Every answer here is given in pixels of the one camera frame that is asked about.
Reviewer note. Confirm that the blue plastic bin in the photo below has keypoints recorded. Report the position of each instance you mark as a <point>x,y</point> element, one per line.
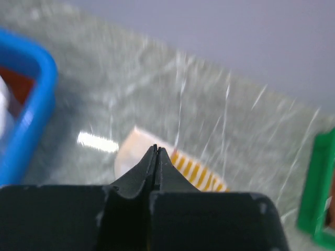
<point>23,56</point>

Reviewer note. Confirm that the green plastic tray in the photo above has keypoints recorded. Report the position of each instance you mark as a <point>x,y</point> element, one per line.
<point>316,214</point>

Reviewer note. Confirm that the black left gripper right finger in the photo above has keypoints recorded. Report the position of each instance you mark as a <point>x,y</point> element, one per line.
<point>182,218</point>

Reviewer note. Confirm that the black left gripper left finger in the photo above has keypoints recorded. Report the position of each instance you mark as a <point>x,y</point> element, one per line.
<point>80,217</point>

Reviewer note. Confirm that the white towel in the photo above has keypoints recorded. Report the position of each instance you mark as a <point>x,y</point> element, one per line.
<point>7,120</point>

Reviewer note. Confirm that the cream yellow striped towel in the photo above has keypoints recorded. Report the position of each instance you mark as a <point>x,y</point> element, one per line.
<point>137,143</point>

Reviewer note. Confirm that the brown towel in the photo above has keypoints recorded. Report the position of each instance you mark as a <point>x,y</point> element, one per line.
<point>19,87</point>

